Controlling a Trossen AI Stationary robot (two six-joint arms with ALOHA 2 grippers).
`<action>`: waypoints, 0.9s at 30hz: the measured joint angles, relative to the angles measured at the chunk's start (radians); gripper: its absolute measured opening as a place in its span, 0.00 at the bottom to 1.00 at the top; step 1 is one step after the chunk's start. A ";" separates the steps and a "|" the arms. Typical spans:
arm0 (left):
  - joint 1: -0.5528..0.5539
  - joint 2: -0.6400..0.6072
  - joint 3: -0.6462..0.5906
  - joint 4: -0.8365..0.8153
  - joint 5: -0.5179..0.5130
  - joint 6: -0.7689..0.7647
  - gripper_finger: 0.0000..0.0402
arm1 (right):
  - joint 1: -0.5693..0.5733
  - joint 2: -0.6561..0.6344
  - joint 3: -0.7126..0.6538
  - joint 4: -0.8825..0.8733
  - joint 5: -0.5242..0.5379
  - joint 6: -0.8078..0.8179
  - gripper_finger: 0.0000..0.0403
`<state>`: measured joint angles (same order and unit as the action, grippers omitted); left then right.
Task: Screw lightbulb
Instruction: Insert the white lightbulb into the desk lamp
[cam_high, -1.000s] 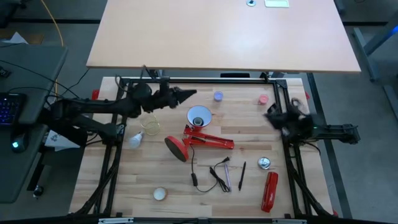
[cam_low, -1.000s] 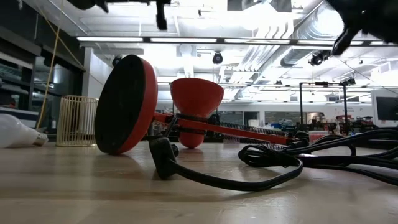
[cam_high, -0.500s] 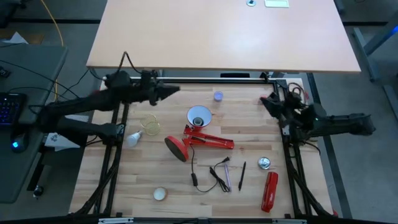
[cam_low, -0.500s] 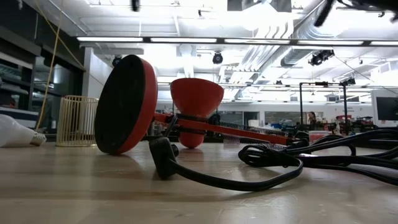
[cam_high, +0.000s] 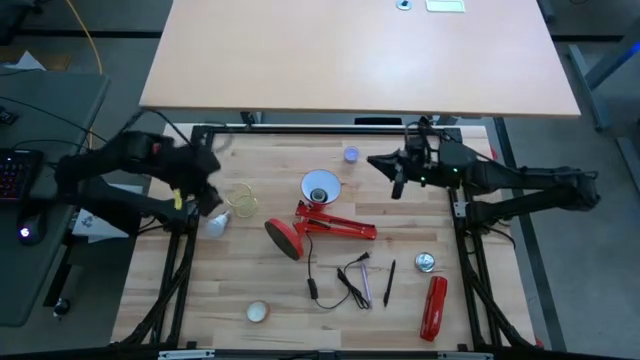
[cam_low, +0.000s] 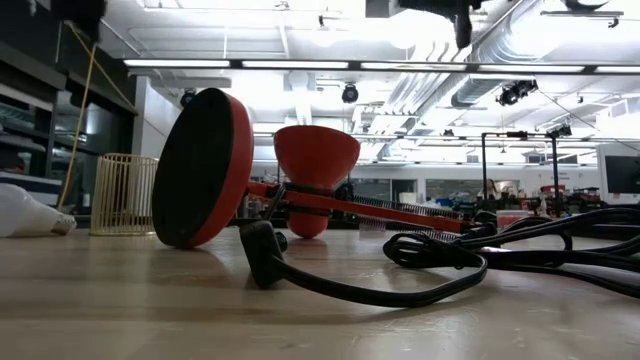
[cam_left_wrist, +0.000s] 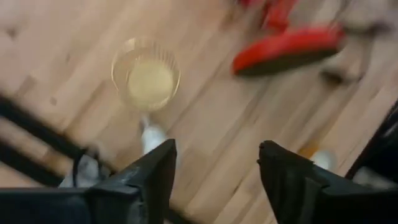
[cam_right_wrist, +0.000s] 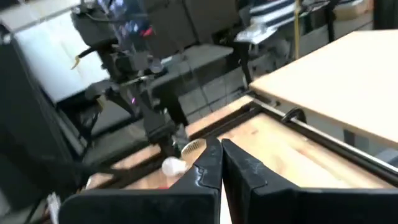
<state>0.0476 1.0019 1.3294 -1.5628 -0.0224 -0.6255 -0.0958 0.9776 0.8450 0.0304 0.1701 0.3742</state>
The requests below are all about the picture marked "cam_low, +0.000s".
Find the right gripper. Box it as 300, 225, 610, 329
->
398, 0, 489, 50

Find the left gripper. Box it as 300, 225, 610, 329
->
49, 0, 108, 43

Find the red desk lamp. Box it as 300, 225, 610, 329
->
151, 87, 497, 250

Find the white lightbulb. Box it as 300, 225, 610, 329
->
0, 182, 78, 239

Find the black ceiling spotlight cluster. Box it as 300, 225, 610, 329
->
496, 79, 540, 107

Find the long ceiling light strip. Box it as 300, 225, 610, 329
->
123, 58, 640, 75

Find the dark glass shelving unit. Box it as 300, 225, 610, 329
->
0, 39, 139, 216

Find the red plastic container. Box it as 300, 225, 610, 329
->
496, 209, 531, 230

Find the black computer monitor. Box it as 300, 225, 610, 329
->
604, 154, 640, 195

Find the yellow hanging cable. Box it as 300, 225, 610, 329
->
56, 22, 139, 211

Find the black camera stand frame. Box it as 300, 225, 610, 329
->
480, 129, 574, 217

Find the gold wire basket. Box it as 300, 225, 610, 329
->
89, 152, 161, 237

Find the black lamp power cord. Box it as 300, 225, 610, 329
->
238, 206, 640, 309

